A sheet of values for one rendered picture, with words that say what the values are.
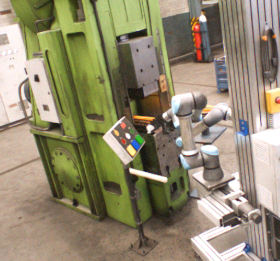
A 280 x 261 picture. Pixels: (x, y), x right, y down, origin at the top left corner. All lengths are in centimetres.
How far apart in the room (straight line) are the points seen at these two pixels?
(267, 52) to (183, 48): 945
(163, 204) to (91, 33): 178
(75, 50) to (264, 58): 180
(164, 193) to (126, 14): 172
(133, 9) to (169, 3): 791
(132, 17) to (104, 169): 150
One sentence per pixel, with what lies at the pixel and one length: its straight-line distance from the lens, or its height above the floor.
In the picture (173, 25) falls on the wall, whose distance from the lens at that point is 1123.
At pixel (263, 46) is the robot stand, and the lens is 206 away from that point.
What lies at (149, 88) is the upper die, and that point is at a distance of 319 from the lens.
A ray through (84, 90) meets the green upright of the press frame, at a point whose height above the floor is 140.
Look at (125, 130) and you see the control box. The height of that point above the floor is 113.
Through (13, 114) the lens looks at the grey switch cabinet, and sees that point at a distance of 826.
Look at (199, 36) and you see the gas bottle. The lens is 1065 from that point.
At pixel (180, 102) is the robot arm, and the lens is 225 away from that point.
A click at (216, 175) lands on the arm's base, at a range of 250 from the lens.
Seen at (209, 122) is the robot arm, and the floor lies 109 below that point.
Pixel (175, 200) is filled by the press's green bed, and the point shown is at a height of 14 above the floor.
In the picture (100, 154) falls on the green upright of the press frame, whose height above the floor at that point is 74.
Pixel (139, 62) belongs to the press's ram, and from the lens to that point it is 310.
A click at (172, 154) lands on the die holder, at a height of 63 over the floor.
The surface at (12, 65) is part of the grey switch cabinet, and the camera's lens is 817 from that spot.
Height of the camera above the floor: 209
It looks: 19 degrees down
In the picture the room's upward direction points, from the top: 11 degrees counter-clockwise
